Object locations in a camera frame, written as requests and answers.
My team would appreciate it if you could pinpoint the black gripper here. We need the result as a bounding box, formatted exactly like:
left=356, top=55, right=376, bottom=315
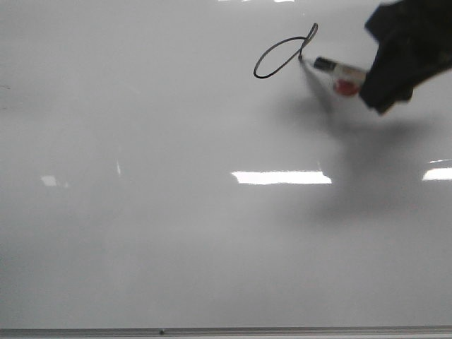
left=359, top=1, right=451, bottom=115

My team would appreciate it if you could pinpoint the black white whiteboard marker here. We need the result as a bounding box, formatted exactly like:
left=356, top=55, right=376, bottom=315
left=299, top=56, right=367, bottom=97

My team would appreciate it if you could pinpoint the white whiteboard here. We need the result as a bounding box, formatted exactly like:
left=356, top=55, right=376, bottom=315
left=1, top=1, right=451, bottom=328

